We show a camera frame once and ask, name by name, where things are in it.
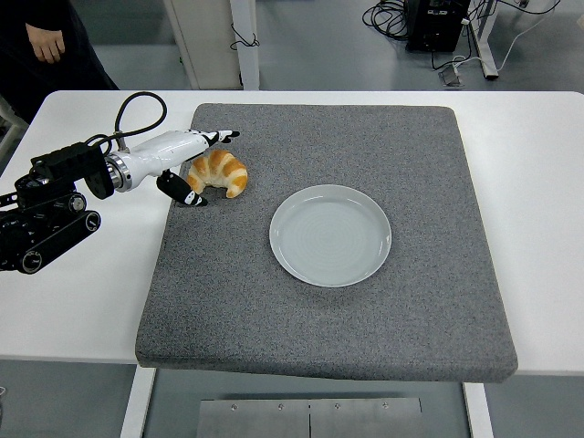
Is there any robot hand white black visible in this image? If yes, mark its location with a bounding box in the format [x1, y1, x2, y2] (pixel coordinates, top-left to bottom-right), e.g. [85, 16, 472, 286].
[121, 129, 241, 209]

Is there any golden croissant bread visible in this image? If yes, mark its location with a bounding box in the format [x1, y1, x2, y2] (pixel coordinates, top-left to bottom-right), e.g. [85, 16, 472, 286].
[185, 149, 249, 199]

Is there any grey round plate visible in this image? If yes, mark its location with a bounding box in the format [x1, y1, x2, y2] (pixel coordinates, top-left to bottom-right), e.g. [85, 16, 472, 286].
[267, 183, 392, 288]

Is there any grey metal plate with screws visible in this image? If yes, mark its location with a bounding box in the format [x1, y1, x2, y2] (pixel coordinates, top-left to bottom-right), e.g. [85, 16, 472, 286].
[196, 396, 425, 438]

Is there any person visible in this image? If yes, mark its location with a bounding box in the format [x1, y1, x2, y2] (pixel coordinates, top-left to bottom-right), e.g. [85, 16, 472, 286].
[0, 0, 120, 124]

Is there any beige cabinet panel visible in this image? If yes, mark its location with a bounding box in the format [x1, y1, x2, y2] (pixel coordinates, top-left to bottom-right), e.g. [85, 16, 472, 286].
[162, 0, 243, 90]

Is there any person's hand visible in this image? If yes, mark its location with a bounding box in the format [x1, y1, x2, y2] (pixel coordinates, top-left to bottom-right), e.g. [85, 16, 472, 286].
[25, 22, 66, 64]

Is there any grey felt mat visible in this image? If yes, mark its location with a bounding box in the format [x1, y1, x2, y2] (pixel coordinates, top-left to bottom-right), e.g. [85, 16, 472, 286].
[134, 102, 519, 383]

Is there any white table leg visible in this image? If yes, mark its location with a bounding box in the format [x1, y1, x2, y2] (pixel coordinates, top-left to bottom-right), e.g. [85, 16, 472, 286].
[119, 366, 157, 438]
[462, 381, 495, 438]

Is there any black computer case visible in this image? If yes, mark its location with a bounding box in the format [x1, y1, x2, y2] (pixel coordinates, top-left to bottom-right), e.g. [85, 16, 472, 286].
[404, 0, 471, 52]

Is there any white desk leg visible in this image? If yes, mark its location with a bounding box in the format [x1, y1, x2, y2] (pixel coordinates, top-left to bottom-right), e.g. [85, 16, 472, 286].
[469, 0, 499, 81]

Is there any short black cable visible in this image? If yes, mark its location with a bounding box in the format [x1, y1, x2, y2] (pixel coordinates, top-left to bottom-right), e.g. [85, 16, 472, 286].
[229, 22, 260, 51]

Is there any white chair frame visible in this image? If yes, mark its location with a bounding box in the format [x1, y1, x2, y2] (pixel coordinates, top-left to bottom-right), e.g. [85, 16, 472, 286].
[0, 79, 31, 161]

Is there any white post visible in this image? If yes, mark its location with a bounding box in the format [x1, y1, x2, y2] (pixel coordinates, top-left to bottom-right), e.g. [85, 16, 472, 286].
[227, 0, 261, 91]

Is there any black cable bundle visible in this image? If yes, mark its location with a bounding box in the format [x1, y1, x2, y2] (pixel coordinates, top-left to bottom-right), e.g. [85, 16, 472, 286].
[361, 0, 412, 43]

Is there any long white cable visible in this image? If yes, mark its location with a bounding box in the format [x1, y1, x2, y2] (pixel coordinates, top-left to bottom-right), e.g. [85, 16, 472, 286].
[495, 7, 584, 73]

